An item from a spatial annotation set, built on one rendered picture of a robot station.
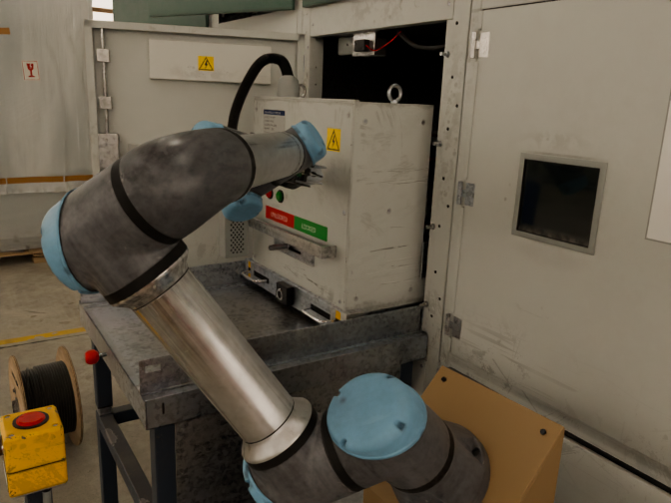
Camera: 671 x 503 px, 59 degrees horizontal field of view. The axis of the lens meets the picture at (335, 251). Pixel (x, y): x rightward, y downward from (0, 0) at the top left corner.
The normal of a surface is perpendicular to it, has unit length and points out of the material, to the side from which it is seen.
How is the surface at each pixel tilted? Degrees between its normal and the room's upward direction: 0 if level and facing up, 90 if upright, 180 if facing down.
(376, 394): 40
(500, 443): 45
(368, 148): 90
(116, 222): 95
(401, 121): 90
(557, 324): 90
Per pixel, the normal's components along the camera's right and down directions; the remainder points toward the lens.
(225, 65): 0.21, 0.25
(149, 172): 0.04, -0.22
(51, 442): 0.55, 0.23
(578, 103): -0.84, 0.10
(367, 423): -0.43, -0.65
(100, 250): -0.03, 0.42
